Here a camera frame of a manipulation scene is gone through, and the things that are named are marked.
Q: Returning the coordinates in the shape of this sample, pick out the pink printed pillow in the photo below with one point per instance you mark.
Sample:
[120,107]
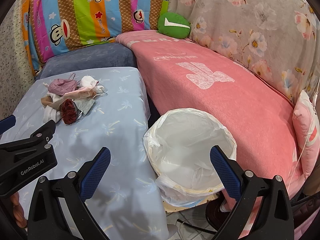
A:
[306,124]

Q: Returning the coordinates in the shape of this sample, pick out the grey floral bedsheet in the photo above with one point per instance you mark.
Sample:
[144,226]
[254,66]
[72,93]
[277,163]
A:
[276,39]

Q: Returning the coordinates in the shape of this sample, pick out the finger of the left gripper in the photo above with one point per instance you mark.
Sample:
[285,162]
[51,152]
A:
[7,123]
[44,134]

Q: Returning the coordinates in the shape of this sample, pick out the white knit cloth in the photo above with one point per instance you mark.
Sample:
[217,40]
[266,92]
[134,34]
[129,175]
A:
[50,113]

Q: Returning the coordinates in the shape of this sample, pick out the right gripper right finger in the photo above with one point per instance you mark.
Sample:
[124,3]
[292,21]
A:
[274,219]

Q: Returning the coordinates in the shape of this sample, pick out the green round plush cushion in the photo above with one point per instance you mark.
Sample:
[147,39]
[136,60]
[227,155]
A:
[173,25]

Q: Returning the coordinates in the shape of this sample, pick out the pink satin cloth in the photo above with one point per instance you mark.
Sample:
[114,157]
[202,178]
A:
[83,92]

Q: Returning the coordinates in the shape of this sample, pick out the beige sheer stocking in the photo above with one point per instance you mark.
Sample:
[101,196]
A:
[47,101]

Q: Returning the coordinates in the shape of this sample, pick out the person's left hand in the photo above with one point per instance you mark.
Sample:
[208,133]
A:
[18,211]

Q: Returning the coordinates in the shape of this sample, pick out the pink towel blanket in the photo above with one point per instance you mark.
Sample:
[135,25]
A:
[182,74]

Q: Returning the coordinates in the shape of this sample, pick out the white small sock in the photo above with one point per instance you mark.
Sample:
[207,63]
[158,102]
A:
[90,82]

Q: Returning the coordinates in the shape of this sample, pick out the dark red velvet scrunchie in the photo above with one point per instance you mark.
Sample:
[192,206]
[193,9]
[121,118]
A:
[69,112]

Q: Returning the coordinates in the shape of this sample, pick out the colourful monkey-print pillow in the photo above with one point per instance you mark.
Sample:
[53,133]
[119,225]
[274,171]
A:
[54,27]

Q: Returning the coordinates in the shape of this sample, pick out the dark blue velvet cushion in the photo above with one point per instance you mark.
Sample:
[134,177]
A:
[97,56]

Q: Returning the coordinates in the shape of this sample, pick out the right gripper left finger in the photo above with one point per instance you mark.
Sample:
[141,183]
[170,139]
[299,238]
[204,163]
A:
[46,218]

